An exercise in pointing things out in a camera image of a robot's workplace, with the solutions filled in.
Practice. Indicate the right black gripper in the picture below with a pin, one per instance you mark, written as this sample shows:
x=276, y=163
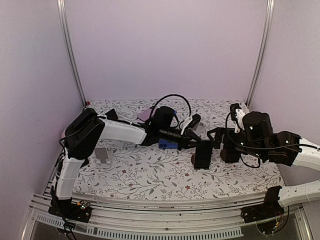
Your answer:
x=220, y=131

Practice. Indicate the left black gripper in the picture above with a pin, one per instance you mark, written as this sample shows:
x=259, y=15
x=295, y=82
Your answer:
x=186, y=142

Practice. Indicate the dark round base stand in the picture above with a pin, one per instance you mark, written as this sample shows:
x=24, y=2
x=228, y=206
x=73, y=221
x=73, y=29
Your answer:
x=193, y=159

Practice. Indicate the teal phone dark screen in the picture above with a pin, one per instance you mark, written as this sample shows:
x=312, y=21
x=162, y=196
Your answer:
x=203, y=155

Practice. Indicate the white silver stand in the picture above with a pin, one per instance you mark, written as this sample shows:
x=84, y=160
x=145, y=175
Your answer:
x=103, y=157
x=199, y=128

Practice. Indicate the black phone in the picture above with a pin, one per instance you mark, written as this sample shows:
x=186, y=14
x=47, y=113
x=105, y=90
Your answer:
x=232, y=156

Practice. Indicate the blue phone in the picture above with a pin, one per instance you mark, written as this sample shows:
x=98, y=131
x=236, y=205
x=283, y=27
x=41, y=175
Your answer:
x=165, y=144

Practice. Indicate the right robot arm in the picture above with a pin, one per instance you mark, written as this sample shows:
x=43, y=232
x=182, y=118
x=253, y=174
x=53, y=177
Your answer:
x=253, y=135

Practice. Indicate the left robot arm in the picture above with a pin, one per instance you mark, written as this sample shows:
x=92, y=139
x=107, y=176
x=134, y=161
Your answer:
x=82, y=135

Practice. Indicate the wooden round base stand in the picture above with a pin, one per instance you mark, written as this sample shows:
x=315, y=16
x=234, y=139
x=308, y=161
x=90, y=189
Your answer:
x=222, y=154

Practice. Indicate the pink phone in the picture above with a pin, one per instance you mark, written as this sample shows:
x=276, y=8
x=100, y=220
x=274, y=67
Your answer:
x=144, y=116

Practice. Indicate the black folding phone stand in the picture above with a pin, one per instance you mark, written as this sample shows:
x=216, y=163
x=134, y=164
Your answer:
x=112, y=115

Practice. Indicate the floral table mat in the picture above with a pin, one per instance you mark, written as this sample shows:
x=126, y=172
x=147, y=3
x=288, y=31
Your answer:
x=154, y=174

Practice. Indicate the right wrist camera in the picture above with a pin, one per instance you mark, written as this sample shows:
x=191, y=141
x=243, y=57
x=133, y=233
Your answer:
x=237, y=114

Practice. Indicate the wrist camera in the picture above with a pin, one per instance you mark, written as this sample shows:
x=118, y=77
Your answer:
x=237, y=114
x=191, y=122

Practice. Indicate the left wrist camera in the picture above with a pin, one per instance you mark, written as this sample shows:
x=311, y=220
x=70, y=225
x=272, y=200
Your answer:
x=191, y=122

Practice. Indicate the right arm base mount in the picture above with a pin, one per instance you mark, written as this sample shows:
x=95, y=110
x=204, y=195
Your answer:
x=262, y=212

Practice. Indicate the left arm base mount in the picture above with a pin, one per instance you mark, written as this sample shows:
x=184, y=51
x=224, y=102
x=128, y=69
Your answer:
x=70, y=211

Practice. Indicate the right aluminium frame post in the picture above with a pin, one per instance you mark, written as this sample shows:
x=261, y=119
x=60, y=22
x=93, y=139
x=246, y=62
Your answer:
x=270, y=4

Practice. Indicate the aluminium frame post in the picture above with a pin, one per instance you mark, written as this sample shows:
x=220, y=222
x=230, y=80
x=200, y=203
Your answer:
x=62, y=12
x=270, y=4

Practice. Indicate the left aluminium frame post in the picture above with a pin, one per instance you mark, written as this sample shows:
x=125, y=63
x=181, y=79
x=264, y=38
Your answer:
x=62, y=12

